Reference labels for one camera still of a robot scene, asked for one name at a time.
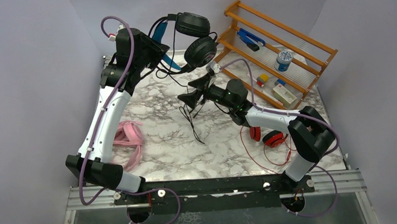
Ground blue black tool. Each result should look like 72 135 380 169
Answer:
236 28 266 52

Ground red black headphones with cable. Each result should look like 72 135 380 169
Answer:
239 127 296 174

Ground yellow red small block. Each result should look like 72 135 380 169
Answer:
256 74 269 87

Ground white red pen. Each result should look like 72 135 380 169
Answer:
247 73 283 105

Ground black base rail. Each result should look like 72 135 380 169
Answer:
114 174 315 215

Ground blue white round container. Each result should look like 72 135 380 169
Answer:
274 50 294 72

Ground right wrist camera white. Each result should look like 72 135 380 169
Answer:
206 61 221 79

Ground black blue headphones with cable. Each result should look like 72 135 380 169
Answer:
144 12 218 78

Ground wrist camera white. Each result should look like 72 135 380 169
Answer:
108 24 126 42
206 61 221 79

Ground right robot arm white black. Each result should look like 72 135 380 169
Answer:
177 74 338 193

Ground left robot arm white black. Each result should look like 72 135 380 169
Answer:
65 28 170 203

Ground pink headphones with cable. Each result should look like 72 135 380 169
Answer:
113 120 143 172

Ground white small box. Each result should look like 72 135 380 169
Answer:
272 84 297 107

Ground orange wooden rack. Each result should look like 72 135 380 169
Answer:
215 0 338 109

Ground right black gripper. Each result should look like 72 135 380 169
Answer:
176 72 236 114

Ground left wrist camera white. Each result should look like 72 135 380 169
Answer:
108 24 126 42

